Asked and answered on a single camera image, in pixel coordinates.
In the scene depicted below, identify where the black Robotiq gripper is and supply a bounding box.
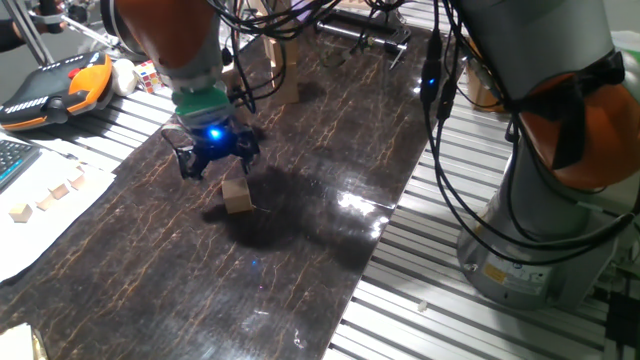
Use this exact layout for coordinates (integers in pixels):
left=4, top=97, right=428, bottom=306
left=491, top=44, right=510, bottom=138
left=173, top=115, right=262, bottom=182

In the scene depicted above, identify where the light wooden cube block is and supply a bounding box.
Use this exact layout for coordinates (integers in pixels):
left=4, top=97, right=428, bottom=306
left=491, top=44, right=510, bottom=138
left=273, top=74, right=301, bottom=106
left=221, top=177, right=255, bottom=216
left=221, top=63, right=242, bottom=92
left=269, top=47, right=301, bottom=79

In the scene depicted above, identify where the black sleeved forearm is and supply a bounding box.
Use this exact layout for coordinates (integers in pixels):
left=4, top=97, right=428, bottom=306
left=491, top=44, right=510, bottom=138
left=0, top=18, right=26, bottom=54

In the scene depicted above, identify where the operator hand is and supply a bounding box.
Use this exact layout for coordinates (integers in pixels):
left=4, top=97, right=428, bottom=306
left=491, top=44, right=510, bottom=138
left=12, top=0, right=68, bottom=41

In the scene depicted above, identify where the colourful Rubik's cube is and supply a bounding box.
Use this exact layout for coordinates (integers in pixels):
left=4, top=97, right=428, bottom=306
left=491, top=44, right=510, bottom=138
left=132, top=58, right=166, bottom=95

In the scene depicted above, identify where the dark marble pattern mat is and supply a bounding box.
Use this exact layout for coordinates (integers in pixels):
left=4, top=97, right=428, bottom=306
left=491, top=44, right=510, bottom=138
left=0, top=19, right=462, bottom=360

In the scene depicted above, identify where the white rounded object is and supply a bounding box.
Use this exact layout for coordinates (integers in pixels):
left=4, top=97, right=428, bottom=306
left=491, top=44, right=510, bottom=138
left=110, top=58, right=139, bottom=98

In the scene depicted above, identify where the black filament spool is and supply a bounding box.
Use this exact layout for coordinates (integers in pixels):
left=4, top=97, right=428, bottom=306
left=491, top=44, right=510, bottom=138
left=99, top=0, right=146, bottom=57

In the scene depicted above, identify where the black orange teach pendant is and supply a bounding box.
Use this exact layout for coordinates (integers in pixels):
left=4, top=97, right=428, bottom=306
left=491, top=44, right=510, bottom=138
left=0, top=49, right=114, bottom=133

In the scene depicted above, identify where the white paper sheet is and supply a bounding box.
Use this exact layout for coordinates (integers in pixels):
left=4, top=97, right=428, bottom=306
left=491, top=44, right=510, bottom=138
left=0, top=130, right=118, bottom=284

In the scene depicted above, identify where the black computer keyboard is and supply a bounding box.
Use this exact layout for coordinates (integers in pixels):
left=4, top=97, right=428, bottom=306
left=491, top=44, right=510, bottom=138
left=0, top=138, right=42, bottom=194

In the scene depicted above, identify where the cardboard box with wooden pieces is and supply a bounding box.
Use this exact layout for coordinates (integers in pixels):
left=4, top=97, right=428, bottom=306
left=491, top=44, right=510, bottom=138
left=464, top=39, right=506, bottom=114

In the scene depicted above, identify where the white gold foil box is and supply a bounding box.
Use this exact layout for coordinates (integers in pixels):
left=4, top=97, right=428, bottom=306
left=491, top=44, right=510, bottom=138
left=0, top=322, right=50, bottom=360

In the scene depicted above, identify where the thin gripper sensor cable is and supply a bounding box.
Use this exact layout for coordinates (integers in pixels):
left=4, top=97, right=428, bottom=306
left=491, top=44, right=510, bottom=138
left=159, top=122, right=197, bottom=154

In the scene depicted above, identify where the green wrist mount adapter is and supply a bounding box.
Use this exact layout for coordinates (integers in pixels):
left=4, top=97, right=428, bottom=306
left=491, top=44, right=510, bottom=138
left=171, top=82, right=237, bottom=127

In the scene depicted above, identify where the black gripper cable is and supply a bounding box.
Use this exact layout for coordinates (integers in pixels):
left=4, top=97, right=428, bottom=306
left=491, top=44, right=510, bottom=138
left=207, top=0, right=401, bottom=115

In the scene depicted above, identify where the black cable with plug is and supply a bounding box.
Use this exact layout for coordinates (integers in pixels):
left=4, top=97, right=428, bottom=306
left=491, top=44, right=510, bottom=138
left=419, top=0, right=640, bottom=266

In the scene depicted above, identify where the aluminium frame post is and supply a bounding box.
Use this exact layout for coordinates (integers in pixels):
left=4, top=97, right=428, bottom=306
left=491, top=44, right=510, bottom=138
left=3, top=0, right=52, bottom=66
left=382, top=0, right=405, bottom=29

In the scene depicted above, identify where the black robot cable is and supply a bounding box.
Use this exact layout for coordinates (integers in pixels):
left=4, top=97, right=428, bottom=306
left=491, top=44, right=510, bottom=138
left=502, top=99, right=526, bottom=166

